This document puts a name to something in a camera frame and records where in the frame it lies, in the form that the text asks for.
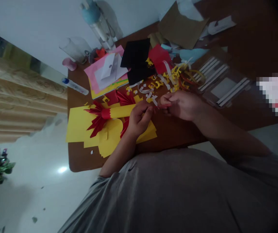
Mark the person's left hand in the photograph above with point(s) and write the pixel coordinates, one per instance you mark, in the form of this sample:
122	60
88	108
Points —
138	121

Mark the person's right hand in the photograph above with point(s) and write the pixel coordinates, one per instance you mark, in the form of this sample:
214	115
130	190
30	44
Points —
187	106

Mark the person's right fingers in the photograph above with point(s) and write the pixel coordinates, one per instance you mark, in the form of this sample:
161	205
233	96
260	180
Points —
170	99

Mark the person's left fingers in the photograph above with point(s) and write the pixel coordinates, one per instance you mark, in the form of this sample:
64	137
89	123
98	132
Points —
145	108

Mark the small red paper strip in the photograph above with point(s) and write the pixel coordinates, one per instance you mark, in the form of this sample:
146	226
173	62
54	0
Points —
164	106

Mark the pile of yellow and white paper scraps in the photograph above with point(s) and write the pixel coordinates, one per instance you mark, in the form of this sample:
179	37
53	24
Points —
168	80

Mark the red and yellow paper fan craft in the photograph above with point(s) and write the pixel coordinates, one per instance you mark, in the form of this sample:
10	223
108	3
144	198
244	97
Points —
109	112

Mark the red paper sheet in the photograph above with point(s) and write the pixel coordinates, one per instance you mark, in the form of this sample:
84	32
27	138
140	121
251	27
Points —
159	58

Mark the stack of coloured paper sheets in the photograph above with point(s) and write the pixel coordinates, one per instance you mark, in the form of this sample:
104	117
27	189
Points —
104	91

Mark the black paper sheet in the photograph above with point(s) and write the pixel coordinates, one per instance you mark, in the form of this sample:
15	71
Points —
136	60

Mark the light blue paper piece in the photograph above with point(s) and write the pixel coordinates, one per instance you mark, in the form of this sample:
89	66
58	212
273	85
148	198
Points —
193	54

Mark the clear box of white sticks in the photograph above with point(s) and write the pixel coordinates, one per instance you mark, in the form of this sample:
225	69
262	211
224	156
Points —
222	82

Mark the white folded paper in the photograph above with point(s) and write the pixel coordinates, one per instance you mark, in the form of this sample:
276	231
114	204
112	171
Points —
109	66

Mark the pink paper sheet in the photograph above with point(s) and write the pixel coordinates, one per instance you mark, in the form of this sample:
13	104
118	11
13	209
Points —
95	70

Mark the large yellow paper sheet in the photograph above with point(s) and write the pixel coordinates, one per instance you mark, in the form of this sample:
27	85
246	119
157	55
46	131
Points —
80	126

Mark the small orange paper flower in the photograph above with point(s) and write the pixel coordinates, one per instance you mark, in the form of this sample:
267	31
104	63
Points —
100	54

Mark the white glue bottle with blue cap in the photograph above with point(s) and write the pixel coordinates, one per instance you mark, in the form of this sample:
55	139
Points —
75	86

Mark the brown cardboard envelope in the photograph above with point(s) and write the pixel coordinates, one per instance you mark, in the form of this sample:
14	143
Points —
181	26

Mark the small pink cup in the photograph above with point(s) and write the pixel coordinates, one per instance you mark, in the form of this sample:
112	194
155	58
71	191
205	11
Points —
69	64

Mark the white paper card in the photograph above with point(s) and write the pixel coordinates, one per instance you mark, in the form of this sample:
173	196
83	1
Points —
221	25

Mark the clear plastic cup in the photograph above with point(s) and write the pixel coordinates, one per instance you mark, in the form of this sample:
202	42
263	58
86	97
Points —
74	49

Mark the person's body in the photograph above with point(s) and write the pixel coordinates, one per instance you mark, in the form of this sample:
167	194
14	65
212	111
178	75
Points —
182	194

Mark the blue and clear water bottle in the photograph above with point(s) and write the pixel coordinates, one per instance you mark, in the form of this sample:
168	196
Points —
97	21

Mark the beige carved wooden panel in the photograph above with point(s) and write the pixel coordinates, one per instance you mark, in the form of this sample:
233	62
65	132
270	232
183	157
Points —
15	102

